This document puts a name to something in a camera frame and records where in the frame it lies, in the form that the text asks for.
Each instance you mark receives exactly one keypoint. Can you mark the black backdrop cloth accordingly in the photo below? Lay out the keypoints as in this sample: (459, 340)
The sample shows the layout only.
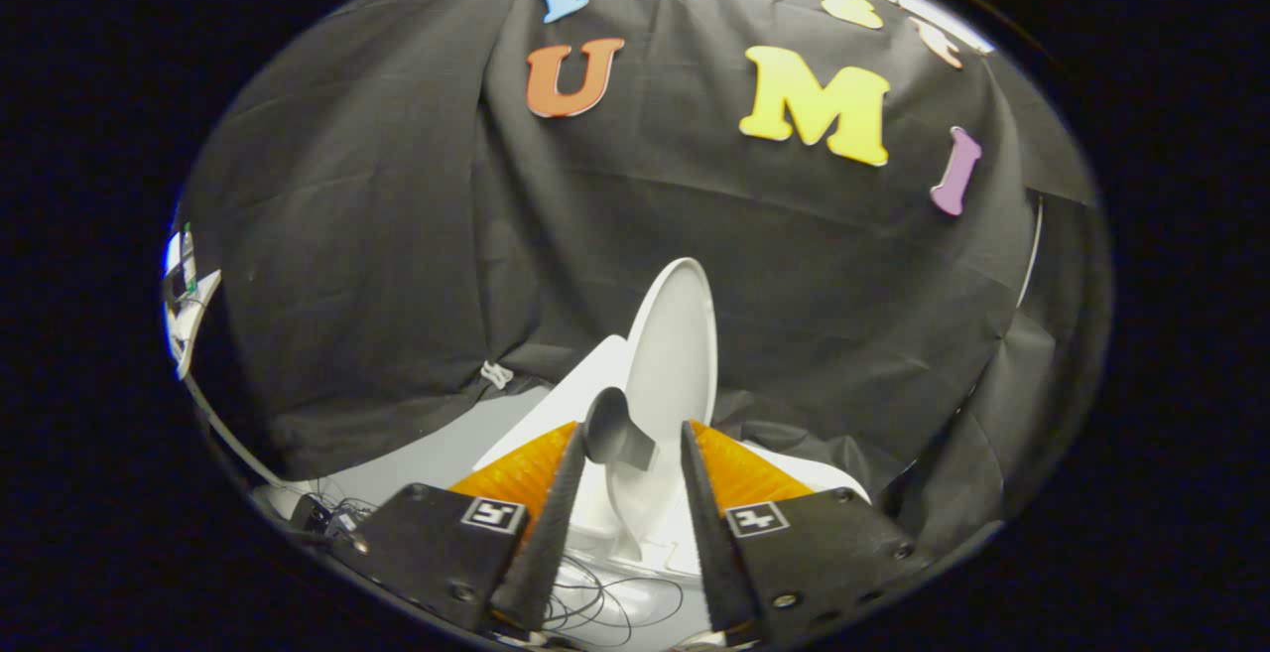
(397, 235)

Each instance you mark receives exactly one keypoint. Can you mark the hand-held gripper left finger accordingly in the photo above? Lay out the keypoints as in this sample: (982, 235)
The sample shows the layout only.
(551, 533)

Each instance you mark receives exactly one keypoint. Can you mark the white cloth tie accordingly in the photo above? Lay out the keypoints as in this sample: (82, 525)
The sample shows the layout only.
(496, 374)

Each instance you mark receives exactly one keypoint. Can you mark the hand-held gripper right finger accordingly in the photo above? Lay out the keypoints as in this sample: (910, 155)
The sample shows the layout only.
(709, 533)

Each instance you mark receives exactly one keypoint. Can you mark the white toilet lid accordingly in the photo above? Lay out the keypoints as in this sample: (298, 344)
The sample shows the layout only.
(675, 354)

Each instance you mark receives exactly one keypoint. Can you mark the white cluttered equipment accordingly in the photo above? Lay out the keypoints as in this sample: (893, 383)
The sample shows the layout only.
(189, 305)

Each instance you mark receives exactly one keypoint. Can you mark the black power adapter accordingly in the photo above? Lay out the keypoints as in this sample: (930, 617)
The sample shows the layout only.
(313, 513)

